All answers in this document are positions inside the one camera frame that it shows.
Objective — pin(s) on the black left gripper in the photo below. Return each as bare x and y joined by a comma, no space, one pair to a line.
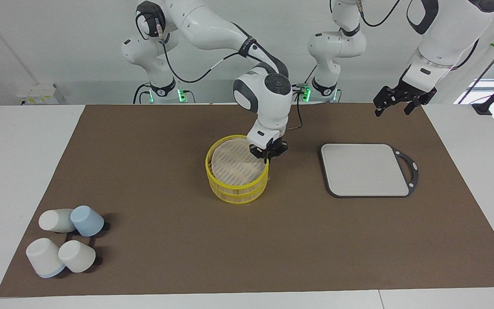
403,91

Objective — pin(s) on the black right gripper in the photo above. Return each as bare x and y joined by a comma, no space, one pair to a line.
270,143

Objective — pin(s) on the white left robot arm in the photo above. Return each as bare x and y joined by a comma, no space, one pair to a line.
444,34

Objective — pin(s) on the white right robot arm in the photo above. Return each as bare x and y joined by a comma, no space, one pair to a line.
204,21

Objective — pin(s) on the yellow bamboo steamer basket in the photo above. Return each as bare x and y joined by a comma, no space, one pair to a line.
238,196

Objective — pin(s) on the grey cutting board dark rim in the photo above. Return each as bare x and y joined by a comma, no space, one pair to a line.
365,169

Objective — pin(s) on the green lit connector module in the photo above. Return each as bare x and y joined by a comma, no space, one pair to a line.
181,95
306,94

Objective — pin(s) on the brown table mat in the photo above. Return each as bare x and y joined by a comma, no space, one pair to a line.
165,236

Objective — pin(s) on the light blue cup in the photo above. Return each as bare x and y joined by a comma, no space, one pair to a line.
87,220

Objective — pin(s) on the black cup rack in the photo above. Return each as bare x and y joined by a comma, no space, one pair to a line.
85,240

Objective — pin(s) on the plain white cup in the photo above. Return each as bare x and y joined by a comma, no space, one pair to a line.
76,256
54,220

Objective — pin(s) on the white cup with blue rim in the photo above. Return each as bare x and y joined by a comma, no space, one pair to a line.
43,256

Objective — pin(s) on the white wall socket box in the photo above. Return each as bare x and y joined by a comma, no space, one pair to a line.
37,94

